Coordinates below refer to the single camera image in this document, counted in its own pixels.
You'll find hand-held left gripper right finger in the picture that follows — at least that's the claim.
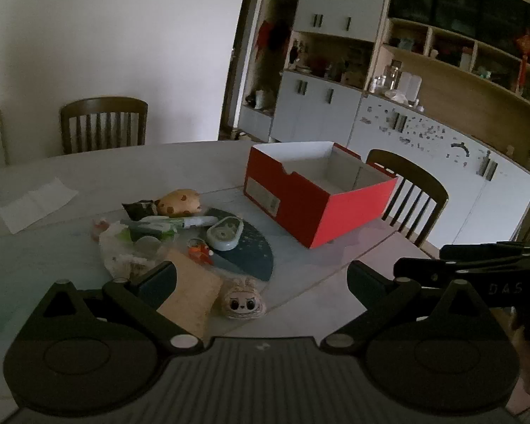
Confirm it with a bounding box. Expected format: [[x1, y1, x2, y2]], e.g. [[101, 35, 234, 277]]
[[320, 260, 511, 354]]

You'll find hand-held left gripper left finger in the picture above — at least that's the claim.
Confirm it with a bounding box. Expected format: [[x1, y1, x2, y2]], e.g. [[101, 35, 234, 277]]
[[15, 260, 203, 355]]

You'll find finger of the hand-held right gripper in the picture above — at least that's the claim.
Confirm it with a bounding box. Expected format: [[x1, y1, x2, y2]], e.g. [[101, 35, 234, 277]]
[[393, 257, 491, 287], [439, 242, 530, 260]]

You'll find green white carton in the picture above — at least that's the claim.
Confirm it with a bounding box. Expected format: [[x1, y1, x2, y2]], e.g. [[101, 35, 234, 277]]
[[128, 222, 177, 242]]

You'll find orange keychain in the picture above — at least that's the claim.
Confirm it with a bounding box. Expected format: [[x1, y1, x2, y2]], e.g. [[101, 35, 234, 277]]
[[188, 238, 215, 266]]

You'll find white green tube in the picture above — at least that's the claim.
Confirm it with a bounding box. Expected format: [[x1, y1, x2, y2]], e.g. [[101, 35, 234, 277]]
[[120, 216, 219, 230]]

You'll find dark pouch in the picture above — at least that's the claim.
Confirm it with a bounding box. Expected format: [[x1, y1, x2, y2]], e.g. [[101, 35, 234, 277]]
[[122, 200, 160, 220]]

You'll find white oval case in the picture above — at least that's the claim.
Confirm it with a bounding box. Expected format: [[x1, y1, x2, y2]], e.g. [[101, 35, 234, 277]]
[[206, 217, 243, 252]]

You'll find brown spotted plush toy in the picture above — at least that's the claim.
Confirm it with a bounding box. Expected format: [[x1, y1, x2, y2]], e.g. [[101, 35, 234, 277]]
[[155, 189, 203, 217]]

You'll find beige plush doll head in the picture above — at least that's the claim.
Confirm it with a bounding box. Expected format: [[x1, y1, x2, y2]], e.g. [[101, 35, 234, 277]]
[[220, 276, 266, 320]]

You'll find red shoe box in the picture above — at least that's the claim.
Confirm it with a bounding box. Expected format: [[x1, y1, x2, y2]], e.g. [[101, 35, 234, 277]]
[[244, 141, 399, 250]]

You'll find dark wooden chair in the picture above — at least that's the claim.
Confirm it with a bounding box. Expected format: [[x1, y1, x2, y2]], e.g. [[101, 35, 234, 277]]
[[366, 149, 450, 248], [60, 96, 149, 155]]

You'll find dark blue fan-shaped mat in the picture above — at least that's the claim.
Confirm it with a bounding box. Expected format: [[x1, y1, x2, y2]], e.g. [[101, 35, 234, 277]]
[[203, 207, 275, 281]]

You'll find white paper napkin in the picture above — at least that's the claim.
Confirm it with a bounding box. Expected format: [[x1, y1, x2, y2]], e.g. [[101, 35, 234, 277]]
[[0, 177, 79, 234]]

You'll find white plastic container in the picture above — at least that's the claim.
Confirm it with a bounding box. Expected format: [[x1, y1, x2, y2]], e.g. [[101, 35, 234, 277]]
[[397, 72, 422, 102]]

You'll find red knot ornament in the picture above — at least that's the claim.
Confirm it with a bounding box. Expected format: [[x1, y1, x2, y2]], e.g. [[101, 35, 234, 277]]
[[514, 31, 530, 94]]

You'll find red hanging decoration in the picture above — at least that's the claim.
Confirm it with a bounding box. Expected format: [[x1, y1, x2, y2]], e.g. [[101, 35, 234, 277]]
[[256, 20, 291, 52]]

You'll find white wooden wall cabinet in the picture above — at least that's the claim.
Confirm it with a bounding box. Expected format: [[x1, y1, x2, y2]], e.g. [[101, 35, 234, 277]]
[[218, 0, 530, 257]]

